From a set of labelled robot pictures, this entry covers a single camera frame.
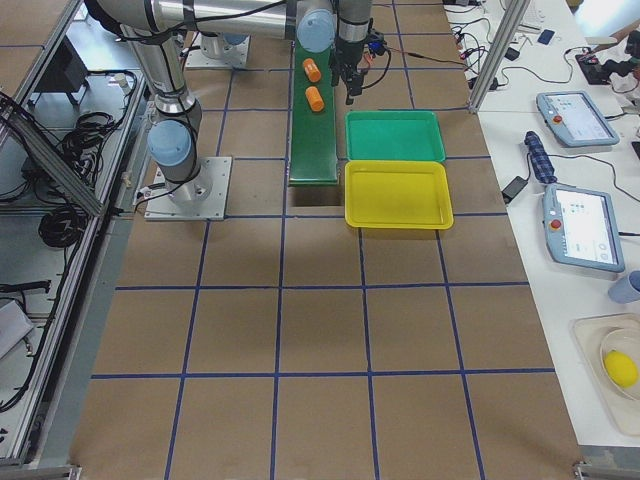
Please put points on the blue cup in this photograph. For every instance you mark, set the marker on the blue cup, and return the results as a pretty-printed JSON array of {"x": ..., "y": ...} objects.
[{"x": 626, "y": 289}]

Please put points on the white bowl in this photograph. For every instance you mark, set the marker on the white bowl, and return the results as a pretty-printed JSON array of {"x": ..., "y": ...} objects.
[{"x": 625, "y": 340}]

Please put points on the lower teach pendant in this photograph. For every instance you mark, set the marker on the lower teach pendant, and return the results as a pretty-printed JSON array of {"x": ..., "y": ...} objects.
[{"x": 581, "y": 229}]

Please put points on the green plastic tray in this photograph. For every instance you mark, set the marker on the green plastic tray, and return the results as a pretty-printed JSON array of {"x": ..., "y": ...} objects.
[{"x": 412, "y": 135}]

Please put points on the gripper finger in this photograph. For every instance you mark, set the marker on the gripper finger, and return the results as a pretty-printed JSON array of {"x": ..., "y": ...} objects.
[
  {"x": 353, "y": 90},
  {"x": 333, "y": 76}
]

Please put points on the aluminium frame post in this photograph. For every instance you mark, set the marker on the aluminium frame post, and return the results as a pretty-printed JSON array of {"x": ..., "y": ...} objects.
[{"x": 511, "y": 19}]

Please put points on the beige tray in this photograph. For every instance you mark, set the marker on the beige tray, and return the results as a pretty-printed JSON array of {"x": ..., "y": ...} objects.
[{"x": 597, "y": 338}]

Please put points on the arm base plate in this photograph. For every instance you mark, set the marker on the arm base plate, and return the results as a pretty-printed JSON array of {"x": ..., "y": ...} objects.
[
  {"x": 203, "y": 198},
  {"x": 220, "y": 51}
]

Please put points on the orange cylinder with 4680 print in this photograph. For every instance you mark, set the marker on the orange cylinder with 4680 print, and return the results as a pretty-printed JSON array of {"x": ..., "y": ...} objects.
[{"x": 311, "y": 70}]

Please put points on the green conveyor belt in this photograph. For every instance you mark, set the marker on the green conveyor belt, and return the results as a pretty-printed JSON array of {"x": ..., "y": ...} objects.
[{"x": 313, "y": 152}]

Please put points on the plain orange cylinder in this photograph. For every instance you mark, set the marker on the plain orange cylinder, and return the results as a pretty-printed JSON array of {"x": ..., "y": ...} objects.
[{"x": 314, "y": 99}]

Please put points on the yellow plastic tray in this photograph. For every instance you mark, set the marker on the yellow plastic tray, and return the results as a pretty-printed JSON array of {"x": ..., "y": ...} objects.
[{"x": 394, "y": 194}]

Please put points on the blue plaid folded umbrella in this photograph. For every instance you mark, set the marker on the blue plaid folded umbrella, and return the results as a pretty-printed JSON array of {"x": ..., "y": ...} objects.
[{"x": 540, "y": 161}]

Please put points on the upper teach pendant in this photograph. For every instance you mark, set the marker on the upper teach pendant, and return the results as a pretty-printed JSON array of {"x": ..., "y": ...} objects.
[{"x": 575, "y": 120}]

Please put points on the teach pendant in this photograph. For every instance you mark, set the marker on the teach pendant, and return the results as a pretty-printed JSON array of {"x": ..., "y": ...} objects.
[
  {"x": 575, "y": 120},
  {"x": 581, "y": 229}
]

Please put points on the yellow lemon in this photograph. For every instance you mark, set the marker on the yellow lemon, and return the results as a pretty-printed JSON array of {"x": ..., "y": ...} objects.
[{"x": 621, "y": 369}]

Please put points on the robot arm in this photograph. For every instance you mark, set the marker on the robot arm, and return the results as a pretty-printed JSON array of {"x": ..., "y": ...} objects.
[
  {"x": 149, "y": 27},
  {"x": 340, "y": 27}
]

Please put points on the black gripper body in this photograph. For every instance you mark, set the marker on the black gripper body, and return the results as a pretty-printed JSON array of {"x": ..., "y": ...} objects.
[{"x": 346, "y": 58}]

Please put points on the black power adapter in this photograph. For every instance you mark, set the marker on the black power adapter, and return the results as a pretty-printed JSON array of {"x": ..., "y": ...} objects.
[{"x": 513, "y": 189}]

